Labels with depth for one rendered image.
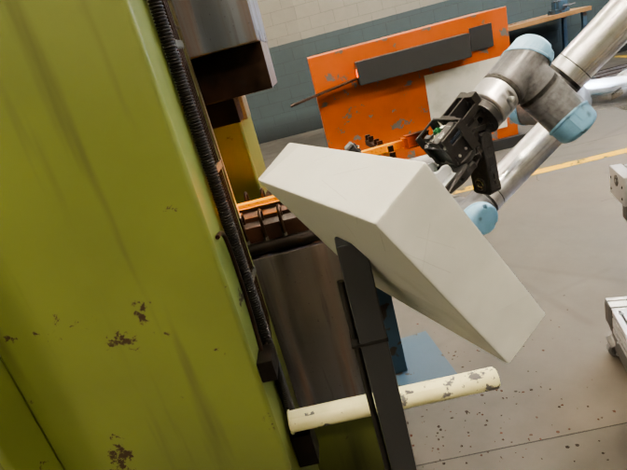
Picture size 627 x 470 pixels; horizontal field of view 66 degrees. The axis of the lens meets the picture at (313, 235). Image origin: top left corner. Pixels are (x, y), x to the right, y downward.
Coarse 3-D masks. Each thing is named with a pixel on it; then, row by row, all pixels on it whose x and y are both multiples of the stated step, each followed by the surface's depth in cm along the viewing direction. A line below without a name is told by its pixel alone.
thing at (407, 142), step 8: (408, 136) 159; (416, 136) 160; (424, 136) 161; (384, 144) 161; (392, 144) 159; (400, 144) 159; (408, 144) 159; (416, 144) 161; (368, 152) 159; (376, 152) 159; (384, 152) 160
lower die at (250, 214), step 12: (264, 204) 122; (252, 216) 118; (264, 216) 117; (276, 216) 117; (288, 216) 114; (252, 228) 113; (276, 228) 114; (288, 228) 114; (300, 228) 114; (252, 240) 114
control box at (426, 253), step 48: (288, 144) 76; (288, 192) 65; (336, 192) 55; (384, 192) 48; (432, 192) 48; (384, 240) 49; (432, 240) 49; (480, 240) 52; (384, 288) 78; (432, 288) 52; (480, 288) 54; (480, 336) 56; (528, 336) 59
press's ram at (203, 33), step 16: (176, 0) 92; (192, 0) 92; (208, 0) 92; (224, 0) 92; (240, 0) 92; (256, 0) 115; (176, 16) 93; (192, 16) 93; (208, 16) 93; (224, 16) 93; (240, 16) 93; (256, 16) 103; (192, 32) 94; (208, 32) 94; (224, 32) 94; (240, 32) 94; (256, 32) 94; (192, 48) 95; (208, 48) 95; (224, 48) 95
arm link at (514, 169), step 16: (528, 144) 114; (544, 144) 113; (560, 144) 115; (512, 160) 113; (528, 160) 112; (544, 160) 115; (512, 176) 112; (528, 176) 114; (496, 192) 111; (512, 192) 113; (464, 208) 111; (480, 208) 108; (496, 208) 112; (480, 224) 109
